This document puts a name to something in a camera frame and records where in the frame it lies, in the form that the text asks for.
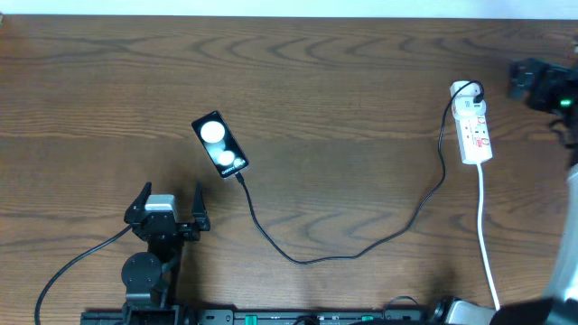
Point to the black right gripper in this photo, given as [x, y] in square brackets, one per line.
[551, 77]

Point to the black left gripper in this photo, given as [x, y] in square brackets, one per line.
[188, 235]

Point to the black Samsung flip phone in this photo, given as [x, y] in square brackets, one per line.
[220, 144]

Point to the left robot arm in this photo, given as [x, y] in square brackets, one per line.
[150, 277]

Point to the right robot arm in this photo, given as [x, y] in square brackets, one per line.
[558, 303]

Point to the white USB charger plug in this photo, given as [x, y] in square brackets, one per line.
[464, 107]

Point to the white power strip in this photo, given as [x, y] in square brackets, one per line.
[473, 133]

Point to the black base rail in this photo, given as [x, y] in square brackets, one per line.
[229, 317]

